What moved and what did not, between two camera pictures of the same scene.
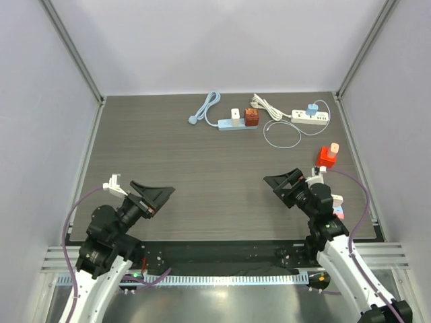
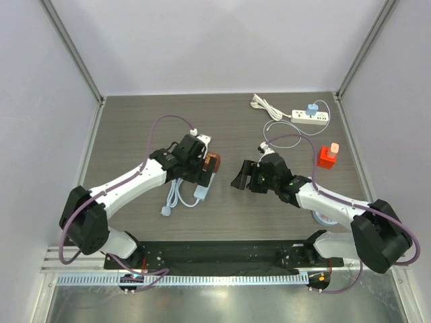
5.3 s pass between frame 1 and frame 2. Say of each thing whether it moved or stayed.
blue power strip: moved
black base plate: stayed
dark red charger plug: moved
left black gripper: moved
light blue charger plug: stayed
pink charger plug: stayed
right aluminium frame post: stayed
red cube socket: stayed
